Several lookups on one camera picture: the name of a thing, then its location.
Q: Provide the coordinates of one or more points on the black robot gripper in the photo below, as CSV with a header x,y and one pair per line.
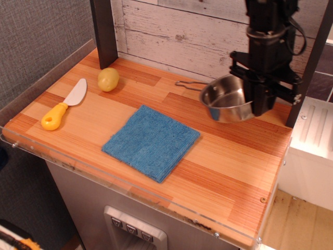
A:
x,y
265,70

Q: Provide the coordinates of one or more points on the silver steel pot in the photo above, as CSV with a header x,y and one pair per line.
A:
x,y
223,98

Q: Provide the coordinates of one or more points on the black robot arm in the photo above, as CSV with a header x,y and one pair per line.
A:
x,y
276,16

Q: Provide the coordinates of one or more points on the white toy sink unit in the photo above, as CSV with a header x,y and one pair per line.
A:
x,y
306,172

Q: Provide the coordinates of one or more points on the blue folded cloth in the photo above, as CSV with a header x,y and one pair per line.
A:
x,y
151,143

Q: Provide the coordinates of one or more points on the yellow toy potato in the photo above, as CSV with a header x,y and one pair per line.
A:
x,y
108,79

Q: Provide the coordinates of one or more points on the silver dispenser panel with buttons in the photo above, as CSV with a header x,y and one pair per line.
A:
x,y
128,232

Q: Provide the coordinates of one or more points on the grey toy fridge cabinet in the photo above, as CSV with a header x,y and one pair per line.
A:
x,y
86,194

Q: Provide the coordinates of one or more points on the clear acrylic table guard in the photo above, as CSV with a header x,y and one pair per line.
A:
x,y
233,209

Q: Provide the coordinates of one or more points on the orange fuzzy object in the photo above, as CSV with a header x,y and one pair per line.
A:
x,y
26,244

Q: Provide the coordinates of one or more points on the dark right shelf post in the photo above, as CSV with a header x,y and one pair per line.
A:
x,y
315,55

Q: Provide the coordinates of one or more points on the dark shelf post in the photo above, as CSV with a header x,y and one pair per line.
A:
x,y
104,32
315,55

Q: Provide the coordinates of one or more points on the dark left shelf post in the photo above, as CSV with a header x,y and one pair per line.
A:
x,y
104,32

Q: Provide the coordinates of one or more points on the yellow handled toy knife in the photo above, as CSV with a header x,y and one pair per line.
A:
x,y
52,120

